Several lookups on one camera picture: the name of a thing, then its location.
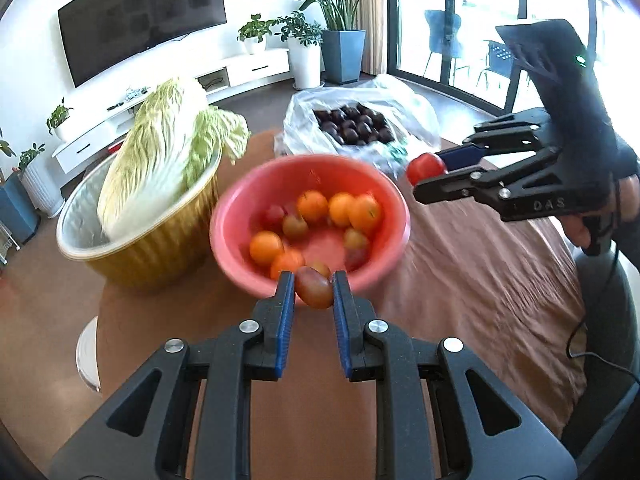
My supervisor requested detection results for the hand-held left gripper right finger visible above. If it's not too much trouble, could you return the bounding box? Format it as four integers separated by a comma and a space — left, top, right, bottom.
331, 270, 580, 480

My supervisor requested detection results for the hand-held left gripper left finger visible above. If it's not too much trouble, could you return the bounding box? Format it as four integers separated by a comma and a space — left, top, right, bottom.
50, 270, 297, 480

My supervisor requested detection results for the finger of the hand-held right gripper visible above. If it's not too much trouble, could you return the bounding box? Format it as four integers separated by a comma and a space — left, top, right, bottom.
411, 146, 561, 222
432, 109, 552, 170

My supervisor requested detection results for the round red tomato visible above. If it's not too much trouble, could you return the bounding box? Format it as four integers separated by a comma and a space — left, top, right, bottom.
262, 204, 287, 230
406, 152, 448, 187

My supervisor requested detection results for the oblong plum tomato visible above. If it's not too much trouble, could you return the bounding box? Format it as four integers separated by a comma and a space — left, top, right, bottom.
343, 227, 371, 252
294, 267, 334, 310

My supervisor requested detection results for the orange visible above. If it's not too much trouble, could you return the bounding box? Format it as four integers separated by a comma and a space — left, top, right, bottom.
296, 190, 330, 224
249, 230, 285, 267
270, 250, 306, 281
348, 194, 383, 235
328, 192, 357, 227

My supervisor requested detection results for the small brown round fruit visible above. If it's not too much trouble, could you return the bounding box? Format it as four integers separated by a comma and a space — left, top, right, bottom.
282, 213, 310, 241

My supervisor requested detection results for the red plastic colander basket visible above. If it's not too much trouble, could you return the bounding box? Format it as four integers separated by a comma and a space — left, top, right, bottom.
209, 154, 412, 300

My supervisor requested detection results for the person's right hand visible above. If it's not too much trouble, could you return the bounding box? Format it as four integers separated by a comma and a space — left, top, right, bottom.
562, 174, 640, 251

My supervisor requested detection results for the clear plastic bag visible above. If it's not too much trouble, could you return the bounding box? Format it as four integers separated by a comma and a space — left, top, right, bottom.
274, 74, 442, 181

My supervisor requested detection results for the blue outdoor chair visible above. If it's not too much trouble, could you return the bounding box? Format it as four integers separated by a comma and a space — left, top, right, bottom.
476, 39, 532, 92
422, 8, 467, 80

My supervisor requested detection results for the pile of dark chestnuts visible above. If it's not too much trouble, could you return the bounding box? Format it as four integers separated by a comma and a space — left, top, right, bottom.
312, 102, 397, 147

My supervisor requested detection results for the gold foil container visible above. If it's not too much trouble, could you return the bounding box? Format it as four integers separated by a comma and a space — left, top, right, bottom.
56, 147, 223, 291

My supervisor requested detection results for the tall plant in blue planter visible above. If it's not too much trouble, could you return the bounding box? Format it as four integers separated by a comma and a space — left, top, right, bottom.
272, 0, 401, 86

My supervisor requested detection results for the bushy plant in white pot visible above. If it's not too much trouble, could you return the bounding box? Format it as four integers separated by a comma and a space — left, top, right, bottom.
270, 10, 325, 92

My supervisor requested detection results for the napa cabbage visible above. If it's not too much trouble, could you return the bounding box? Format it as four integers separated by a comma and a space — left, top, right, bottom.
96, 76, 251, 238

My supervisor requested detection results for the person's grey clothing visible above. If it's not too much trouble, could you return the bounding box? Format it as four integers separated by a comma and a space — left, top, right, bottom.
560, 245, 640, 461

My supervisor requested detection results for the white television console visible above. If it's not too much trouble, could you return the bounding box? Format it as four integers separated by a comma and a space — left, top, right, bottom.
50, 47, 296, 173

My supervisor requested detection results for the plant in ribbed white pot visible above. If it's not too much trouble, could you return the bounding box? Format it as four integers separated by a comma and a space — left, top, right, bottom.
18, 142, 67, 219

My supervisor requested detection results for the plant in blue floor pot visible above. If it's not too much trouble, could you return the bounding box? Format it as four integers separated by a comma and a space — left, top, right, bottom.
0, 127, 42, 252

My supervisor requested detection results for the small plant on console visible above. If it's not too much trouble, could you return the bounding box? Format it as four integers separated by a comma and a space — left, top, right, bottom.
46, 97, 77, 144

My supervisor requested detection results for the black cable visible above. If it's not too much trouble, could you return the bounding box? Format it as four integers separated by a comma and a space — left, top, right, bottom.
566, 247, 636, 376

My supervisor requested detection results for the black wall television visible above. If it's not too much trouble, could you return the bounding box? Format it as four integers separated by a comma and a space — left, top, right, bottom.
57, 0, 228, 88

